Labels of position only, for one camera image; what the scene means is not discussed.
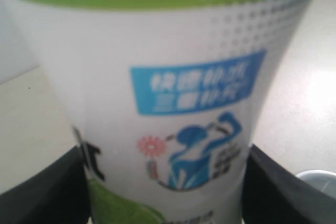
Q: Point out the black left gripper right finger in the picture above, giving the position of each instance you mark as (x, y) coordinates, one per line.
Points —
(271, 194)

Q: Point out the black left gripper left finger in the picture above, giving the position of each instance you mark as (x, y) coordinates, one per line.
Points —
(57, 194)

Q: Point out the clear plastic drink bottle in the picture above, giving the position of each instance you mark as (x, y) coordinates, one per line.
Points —
(163, 96)

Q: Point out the white plastic tray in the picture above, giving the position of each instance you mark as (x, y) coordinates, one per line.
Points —
(321, 180)

